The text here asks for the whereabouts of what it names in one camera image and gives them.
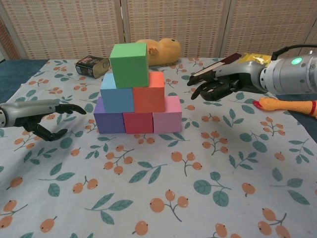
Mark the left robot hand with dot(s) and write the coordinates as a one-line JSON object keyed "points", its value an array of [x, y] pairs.
{"points": [[32, 109]]}

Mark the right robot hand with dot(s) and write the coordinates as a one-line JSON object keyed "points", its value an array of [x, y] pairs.
{"points": [[245, 74]]}

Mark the purple cube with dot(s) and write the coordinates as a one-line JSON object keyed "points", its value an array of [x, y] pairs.
{"points": [[109, 122]]}

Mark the light blue cube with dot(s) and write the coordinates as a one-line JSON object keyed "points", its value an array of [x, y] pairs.
{"points": [[116, 98]]}

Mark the light pink cube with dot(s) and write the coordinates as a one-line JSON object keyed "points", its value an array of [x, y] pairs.
{"points": [[168, 119]]}

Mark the orange cube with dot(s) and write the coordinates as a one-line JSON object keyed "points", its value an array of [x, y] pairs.
{"points": [[149, 98]]}

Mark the green cube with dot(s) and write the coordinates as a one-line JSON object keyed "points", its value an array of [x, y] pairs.
{"points": [[128, 67]]}

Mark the magenta red cube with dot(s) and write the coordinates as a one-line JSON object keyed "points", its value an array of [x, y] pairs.
{"points": [[138, 122]]}

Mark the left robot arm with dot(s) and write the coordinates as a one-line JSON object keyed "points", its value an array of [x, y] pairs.
{"points": [[2, 116]]}

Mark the yellow marshmallow bag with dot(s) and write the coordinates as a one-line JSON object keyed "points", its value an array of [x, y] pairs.
{"points": [[257, 59]]}

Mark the dark red folded fan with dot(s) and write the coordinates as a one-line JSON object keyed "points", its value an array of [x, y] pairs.
{"points": [[230, 59]]}

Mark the yellow rubber chicken toy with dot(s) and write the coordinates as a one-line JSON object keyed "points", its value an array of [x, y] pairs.
{"points": [[282, 105]]}

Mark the black luncheon meat can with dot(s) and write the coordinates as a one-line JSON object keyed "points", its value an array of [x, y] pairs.
{"points": [[90, 65]]}

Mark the yellow plush animal toy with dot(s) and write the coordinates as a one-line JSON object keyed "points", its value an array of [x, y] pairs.
{"points": [[166, 52]]}

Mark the floral print tablecloth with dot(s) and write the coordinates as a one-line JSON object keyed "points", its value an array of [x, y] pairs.
{"points": [[74, 186]]}

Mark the bamboo folding screen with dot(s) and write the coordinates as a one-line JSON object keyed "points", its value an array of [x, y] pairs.
{"points": [[74, 22]]}

